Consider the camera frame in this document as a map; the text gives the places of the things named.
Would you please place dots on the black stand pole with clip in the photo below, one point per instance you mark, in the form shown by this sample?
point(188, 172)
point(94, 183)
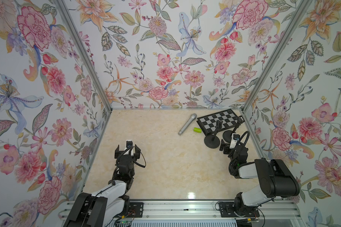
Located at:
point(240, 120)

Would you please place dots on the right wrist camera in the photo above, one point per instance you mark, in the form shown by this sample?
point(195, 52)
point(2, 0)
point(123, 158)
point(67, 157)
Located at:
point(234, 140)

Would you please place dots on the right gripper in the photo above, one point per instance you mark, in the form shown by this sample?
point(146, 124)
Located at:
point(227, 147)

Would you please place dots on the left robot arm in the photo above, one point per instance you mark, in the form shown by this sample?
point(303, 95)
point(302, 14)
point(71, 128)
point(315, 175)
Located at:
point(108, 206)

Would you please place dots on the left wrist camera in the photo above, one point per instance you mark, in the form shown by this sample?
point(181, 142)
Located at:
point(129, 144)

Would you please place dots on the green cylinder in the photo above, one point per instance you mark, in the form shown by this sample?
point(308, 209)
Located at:
point(198, 130)

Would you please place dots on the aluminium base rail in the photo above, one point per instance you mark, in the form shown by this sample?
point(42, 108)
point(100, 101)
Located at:
point(205, 213)

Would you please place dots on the black checkered chess box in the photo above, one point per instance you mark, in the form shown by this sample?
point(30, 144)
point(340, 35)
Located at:
point(228, 118)

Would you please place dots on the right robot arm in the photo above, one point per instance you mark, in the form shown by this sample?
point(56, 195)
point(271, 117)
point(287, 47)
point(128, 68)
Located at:
point(274, 177)

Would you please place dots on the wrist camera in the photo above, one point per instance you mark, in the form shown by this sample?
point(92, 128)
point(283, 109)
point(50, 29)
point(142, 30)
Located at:
point(129, 144)
point(234, 140)

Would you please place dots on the black round stand base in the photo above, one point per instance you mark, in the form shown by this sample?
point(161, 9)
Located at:
point(227, 136)

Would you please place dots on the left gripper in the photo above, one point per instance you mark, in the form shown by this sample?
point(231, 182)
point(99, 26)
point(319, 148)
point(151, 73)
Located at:
point(137, 154)

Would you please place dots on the silver microphone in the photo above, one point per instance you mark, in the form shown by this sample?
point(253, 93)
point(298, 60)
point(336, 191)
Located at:
point(187, 124)

